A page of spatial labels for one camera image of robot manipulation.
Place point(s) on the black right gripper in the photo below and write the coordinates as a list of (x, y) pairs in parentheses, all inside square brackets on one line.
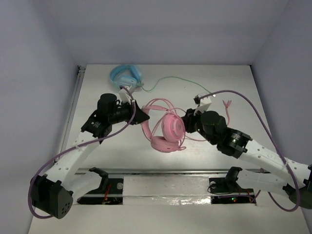
[(191, 118)]

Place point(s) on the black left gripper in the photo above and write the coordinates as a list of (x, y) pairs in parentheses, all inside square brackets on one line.
[(134, 112)]

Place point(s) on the pink headphones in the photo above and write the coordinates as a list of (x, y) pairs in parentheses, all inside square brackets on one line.
[(169, 133)]

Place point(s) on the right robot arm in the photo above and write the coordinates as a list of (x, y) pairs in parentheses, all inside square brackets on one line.
[(285, 177)]

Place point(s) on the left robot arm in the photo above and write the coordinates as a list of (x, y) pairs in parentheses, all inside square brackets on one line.
[(54, 188)]

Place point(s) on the blue headphones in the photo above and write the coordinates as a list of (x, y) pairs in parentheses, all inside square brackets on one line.
[(126, 75)]

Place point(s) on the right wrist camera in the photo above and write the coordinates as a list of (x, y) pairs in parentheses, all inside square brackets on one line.
[(203, 102)]

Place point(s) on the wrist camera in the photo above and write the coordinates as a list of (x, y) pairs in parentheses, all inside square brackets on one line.
[(203, 102), (125, 96)]

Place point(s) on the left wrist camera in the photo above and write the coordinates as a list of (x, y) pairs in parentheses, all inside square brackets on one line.
[(125, 96)]

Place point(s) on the metal rail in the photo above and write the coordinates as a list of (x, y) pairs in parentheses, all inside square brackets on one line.
[(165, 171)]

